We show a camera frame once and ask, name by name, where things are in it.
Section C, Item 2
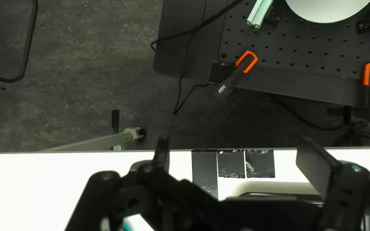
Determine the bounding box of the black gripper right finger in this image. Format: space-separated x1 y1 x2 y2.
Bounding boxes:
295 136 370 231

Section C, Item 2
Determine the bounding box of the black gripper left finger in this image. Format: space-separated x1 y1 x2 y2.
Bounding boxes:
64 136 221 231

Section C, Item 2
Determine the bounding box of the grey metal bar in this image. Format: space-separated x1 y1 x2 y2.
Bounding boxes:
42 126 146 154

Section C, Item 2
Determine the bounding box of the black perforated base board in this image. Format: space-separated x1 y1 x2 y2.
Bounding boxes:
208 0 370 108

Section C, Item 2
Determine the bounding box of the black smooth floor plate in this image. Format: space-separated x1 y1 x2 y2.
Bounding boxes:
153 0 238 81

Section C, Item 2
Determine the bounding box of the aluminium extrusion bar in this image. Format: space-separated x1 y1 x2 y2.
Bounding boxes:
247 0 276 31

